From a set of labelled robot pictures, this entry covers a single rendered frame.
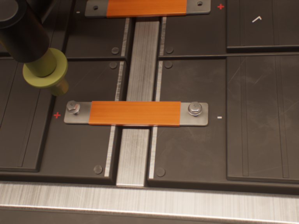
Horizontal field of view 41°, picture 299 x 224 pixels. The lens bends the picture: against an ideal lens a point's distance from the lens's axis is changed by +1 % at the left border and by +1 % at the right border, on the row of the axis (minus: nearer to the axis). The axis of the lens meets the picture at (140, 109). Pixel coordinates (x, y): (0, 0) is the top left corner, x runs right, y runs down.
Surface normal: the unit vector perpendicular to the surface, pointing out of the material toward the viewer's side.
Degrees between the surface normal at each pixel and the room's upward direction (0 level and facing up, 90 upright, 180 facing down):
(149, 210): 0
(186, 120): 0
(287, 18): 0
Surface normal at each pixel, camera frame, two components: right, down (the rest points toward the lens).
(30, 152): -0.16, -0.44
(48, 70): 0.67, 0.61
